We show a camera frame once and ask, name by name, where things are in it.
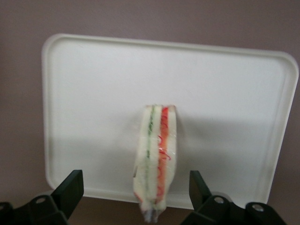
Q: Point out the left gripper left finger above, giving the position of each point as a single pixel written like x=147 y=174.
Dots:
x=65 y=199

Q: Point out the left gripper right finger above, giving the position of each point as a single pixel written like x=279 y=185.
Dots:
x=204 y=206

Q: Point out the triangle sandwich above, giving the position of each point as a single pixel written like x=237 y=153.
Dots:
x=152 y=152

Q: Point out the cream plastic tray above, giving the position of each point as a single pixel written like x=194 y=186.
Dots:
x=211 y=105

